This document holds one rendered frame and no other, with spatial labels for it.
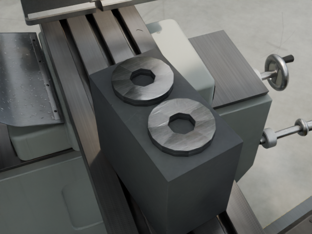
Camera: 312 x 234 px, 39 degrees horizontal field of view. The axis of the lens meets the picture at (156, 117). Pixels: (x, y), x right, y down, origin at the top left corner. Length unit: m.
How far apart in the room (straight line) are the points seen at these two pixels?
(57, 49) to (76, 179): 0.34
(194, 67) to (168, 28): 0.16
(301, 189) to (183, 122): 1.38
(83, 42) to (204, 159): 0.53
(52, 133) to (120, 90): 0.41
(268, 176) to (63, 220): 0.96
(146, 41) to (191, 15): 1.65
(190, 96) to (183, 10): 2.06
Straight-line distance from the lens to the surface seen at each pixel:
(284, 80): 1.37
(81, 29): 1.05
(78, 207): 1.28
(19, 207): 1.20
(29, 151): 1.03
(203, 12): 2.67
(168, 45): 1.16
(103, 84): 0.65
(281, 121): 2.13
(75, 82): 0.92
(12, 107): 0.97
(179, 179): 0.55
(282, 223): 1.37
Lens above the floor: 1.58
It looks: 50 degrees down
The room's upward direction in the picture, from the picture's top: straight up
